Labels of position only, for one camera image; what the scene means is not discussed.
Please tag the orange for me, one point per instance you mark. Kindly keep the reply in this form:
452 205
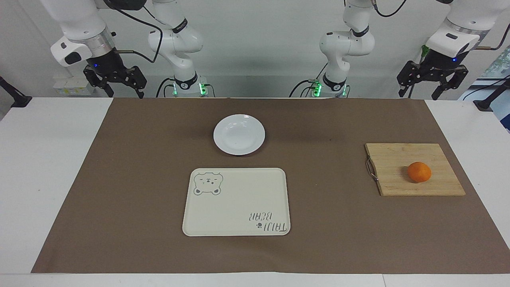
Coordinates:
419 172

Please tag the white round plate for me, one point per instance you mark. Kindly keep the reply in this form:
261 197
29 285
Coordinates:
239 134

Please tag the cream tray with bear print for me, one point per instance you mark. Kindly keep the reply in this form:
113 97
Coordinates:
235 205

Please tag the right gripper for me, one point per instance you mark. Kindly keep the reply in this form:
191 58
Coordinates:
106 63

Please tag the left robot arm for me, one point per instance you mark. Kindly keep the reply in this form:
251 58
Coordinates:
466 20

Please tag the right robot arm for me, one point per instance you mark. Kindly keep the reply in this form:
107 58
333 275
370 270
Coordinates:
79 24

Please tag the wooden cutting board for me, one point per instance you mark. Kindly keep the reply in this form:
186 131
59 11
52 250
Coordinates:
406 163

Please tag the black stand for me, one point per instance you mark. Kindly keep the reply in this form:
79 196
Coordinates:
16 97
492 97

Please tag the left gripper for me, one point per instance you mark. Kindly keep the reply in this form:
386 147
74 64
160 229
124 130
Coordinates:
440 59

